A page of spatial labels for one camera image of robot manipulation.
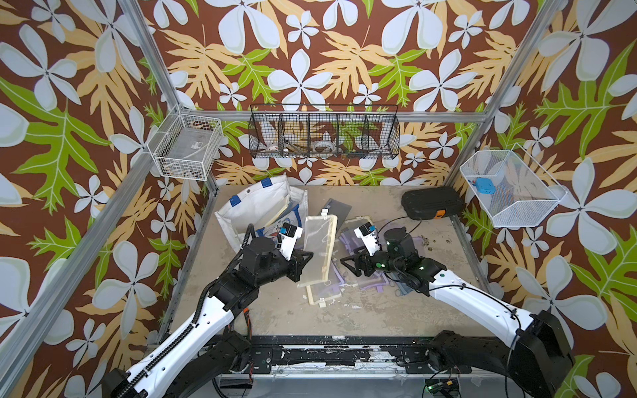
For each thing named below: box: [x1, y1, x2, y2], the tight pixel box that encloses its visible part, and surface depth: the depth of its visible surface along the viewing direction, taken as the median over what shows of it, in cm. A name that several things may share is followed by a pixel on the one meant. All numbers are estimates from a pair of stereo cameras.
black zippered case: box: [401, 186, 465, 220], surface depth 110 cm
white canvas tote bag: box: [213, 175, 310, 253], surface depth 94 cm
